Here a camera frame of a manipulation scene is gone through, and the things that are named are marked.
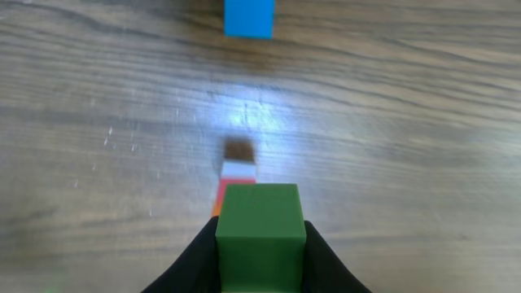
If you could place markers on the white cube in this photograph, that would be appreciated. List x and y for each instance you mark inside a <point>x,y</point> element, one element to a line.
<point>238,170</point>

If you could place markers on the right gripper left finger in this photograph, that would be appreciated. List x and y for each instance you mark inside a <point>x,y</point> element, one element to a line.
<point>195,268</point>

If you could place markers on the red cube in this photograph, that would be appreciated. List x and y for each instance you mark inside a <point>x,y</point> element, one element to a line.
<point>221,189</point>

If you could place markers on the blue cube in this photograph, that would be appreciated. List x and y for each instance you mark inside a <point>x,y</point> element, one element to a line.
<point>249,18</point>

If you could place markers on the orange cube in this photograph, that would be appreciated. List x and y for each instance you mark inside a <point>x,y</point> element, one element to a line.
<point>216,210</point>

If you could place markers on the green cube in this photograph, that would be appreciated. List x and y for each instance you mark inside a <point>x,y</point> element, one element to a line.
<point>260,236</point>

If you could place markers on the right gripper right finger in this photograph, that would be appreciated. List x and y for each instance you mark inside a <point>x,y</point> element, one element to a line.
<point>325,270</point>

